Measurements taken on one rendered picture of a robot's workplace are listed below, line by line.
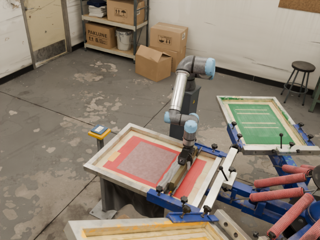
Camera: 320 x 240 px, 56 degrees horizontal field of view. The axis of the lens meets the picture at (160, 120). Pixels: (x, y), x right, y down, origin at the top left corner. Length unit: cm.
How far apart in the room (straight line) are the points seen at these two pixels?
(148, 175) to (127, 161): 19
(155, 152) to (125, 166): 26
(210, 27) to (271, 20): 104
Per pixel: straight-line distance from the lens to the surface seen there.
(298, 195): 178
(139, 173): 204
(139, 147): 224
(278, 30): 541
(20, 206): 329
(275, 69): 561
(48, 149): 385
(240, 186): 194
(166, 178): 201
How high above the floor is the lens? 238
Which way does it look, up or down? 34 degrees down
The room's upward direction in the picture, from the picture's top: 4 degrees clockwise
